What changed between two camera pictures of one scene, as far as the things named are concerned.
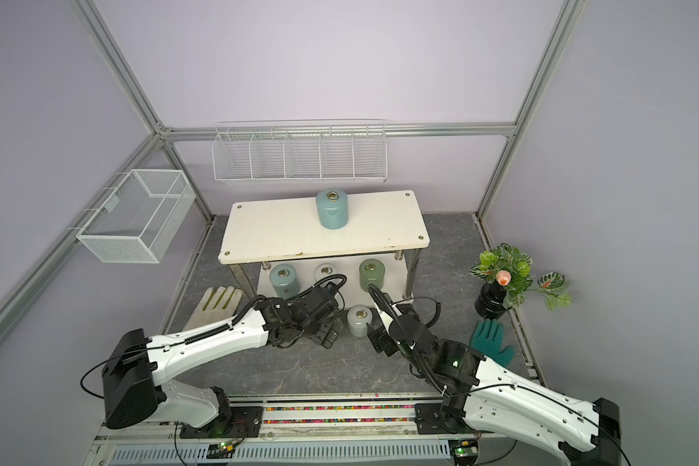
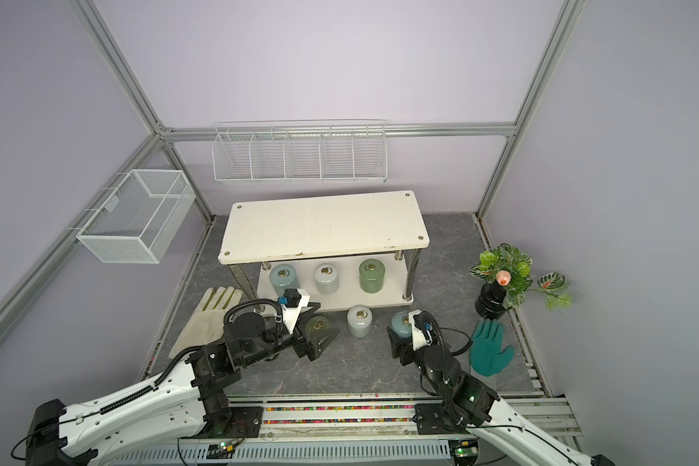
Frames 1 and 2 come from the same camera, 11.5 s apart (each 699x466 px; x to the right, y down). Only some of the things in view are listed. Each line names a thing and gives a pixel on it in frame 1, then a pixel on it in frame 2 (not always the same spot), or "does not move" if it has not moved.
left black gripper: [321, 338] to [304, 348]
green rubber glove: [487, 340] does not move
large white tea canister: [357, 318] does not move
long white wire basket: [300, 151] does not move
